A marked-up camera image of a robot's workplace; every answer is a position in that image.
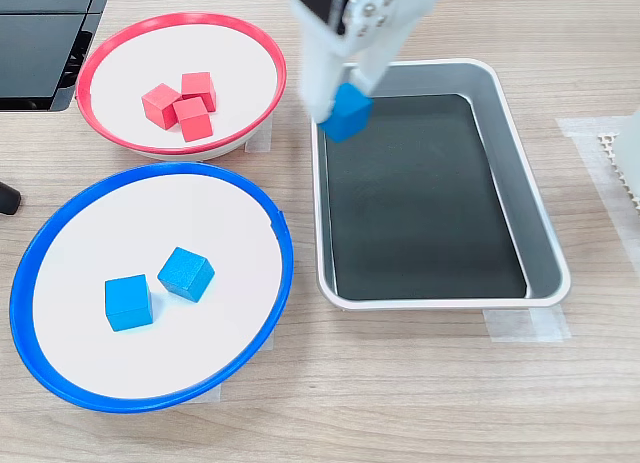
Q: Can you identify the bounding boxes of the black flat electronic device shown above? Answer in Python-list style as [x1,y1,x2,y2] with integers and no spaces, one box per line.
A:
[0,0,114,113]

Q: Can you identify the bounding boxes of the red rimmed white dish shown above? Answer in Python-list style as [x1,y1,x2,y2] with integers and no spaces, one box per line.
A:
[75,11,289,162]

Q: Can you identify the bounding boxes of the blue wooden cube block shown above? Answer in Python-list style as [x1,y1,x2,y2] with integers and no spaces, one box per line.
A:
[104,274,154,333]
[156,246,216,304]
[318,81,375,144]

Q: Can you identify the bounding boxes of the black tray liner mat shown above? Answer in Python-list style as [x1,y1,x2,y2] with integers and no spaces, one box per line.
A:
[323,93,530,302]

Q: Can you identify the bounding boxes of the white mesh anti-slip mat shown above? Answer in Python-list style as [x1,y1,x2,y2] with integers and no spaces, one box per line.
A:
[597,132,640,209]

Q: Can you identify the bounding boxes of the silver metal tray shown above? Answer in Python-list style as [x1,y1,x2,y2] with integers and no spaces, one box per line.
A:
[309,57,572,313]

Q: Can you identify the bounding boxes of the black rounded object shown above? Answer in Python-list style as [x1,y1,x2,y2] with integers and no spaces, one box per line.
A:
[0,181,23,216]

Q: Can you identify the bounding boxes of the blue rimmed white dish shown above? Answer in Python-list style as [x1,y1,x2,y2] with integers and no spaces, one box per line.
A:
[8,161,295,415]

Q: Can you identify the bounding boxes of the red wooden cube block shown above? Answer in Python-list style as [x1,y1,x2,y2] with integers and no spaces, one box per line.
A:
[141,82,182,131]
[172,96,214,143]
[180,71,218,113]

